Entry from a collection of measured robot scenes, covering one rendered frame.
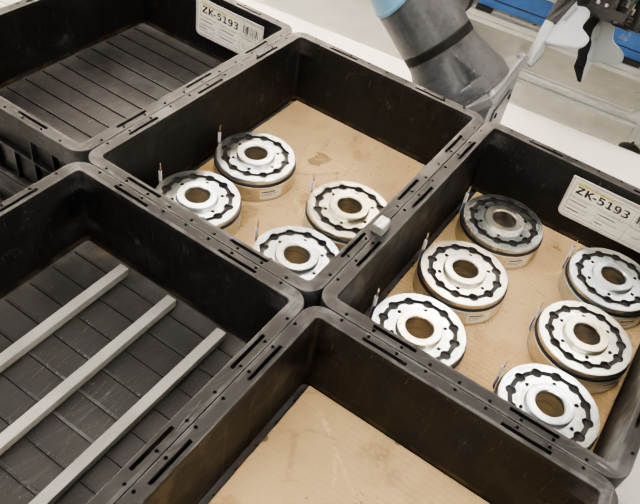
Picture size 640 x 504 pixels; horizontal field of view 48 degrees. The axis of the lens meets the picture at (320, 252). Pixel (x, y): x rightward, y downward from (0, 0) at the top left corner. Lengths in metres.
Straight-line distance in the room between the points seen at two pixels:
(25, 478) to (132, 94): 0.58
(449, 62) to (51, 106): 0.57
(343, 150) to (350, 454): 0.46
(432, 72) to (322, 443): 0.63
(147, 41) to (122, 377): 0.63
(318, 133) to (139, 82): 0.27
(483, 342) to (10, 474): 0.48
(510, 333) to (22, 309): 0.52
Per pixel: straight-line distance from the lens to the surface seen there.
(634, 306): 0.88
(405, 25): 1.11
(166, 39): 1.20
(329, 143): 1.00
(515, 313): 0.84
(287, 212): 0.88
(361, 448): 0.69
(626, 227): 0.94
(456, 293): 0.80
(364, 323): 0.64
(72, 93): 1.07
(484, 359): 0.79
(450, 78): 1.11
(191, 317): 0.76
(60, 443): 0.69
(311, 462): 0.67
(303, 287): 0.66
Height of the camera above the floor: 1.42
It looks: 45 degrees down
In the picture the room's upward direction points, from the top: 11 degrees clockwise
